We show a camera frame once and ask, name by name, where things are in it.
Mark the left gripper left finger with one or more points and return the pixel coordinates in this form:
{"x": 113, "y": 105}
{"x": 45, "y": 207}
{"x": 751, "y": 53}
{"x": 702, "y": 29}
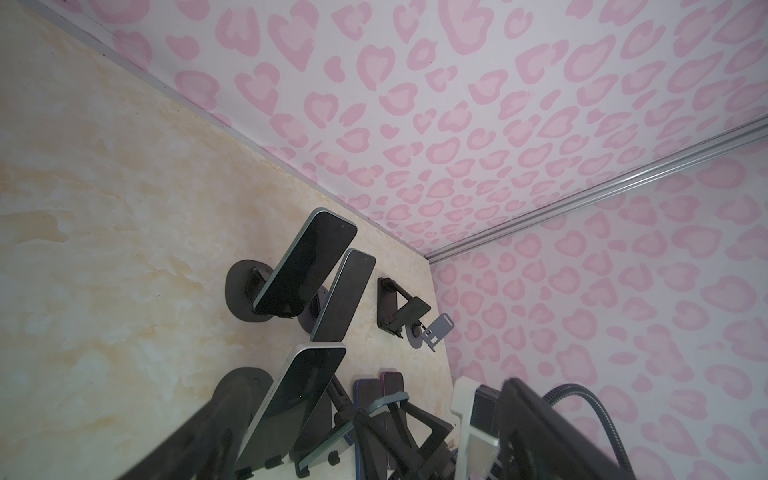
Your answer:
{"x": 206, "y": 446}

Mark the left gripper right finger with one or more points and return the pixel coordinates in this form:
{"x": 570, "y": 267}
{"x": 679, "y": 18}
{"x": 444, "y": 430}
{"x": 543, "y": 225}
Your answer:
{"x": 536, "y": 442}

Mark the black phone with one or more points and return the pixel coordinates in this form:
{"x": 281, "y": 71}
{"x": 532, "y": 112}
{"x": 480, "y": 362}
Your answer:
{"x": 344, "y": 297}
{"x": 289, "y": 403}
{"x": 353, "y": 425}
{"x": 314, "y": 252}
{"x": 365, "y": 392}

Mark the grey round phone stand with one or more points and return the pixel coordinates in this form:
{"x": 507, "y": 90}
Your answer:
{"x": 430, "y": 336}

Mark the black folding phone stand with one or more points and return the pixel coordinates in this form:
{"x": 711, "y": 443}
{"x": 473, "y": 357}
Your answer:
{"x": 397, "y": 310}

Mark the back right round stand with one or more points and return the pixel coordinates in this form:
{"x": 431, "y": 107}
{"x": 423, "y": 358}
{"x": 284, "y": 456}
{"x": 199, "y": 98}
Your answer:
{"x": 309, "y": 316}

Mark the back left round stand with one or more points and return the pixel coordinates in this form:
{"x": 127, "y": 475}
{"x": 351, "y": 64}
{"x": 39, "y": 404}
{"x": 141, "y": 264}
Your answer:
{"x": 244, "y": 281}

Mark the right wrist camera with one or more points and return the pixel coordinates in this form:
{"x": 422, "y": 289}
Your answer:
{"x": 475, "y": 405}

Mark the right corner aluminium post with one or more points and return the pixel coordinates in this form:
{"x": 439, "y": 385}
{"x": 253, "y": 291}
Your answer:
{"x": 702, "y": 152}

